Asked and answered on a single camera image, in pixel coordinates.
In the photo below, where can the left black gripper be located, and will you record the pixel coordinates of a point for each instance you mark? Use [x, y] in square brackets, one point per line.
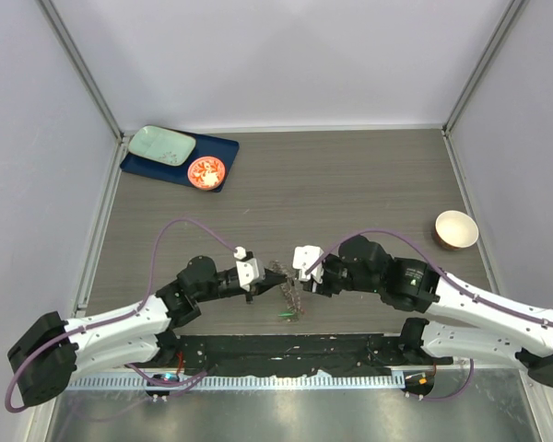
[272, 279]

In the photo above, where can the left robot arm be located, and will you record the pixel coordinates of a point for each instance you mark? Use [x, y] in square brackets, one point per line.
[54, 352]

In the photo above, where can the slotted cable duct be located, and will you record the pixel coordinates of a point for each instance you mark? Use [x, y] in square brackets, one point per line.
[129, 380]

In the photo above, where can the large metal keyring with rings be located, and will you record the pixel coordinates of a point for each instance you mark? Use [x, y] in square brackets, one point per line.
[289, 291]

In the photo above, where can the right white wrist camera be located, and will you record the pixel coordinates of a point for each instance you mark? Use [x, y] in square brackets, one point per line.
[304, 263]

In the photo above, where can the light green rectangular plate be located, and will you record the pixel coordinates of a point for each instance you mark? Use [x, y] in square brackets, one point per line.
[161, 145]

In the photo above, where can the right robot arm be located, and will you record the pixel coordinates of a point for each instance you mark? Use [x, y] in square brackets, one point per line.
[487, 326]

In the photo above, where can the red patterned small bowl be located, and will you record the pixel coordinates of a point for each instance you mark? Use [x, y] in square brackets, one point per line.
[207, 173]

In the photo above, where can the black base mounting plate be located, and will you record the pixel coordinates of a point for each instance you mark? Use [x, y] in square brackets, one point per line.
[289, 356]

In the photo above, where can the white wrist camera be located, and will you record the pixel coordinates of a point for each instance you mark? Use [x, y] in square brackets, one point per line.
[304, 263]
[249, 269]

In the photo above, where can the white brown bowl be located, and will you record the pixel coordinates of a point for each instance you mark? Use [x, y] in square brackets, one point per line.
[455, 230]

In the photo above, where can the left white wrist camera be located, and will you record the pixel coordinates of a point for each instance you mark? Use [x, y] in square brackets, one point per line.
[249, 269]

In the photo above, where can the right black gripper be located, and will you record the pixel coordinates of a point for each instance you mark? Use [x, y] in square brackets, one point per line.
[323, 287]

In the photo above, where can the dark blue tray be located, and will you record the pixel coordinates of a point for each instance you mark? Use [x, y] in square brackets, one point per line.
[206, 145]

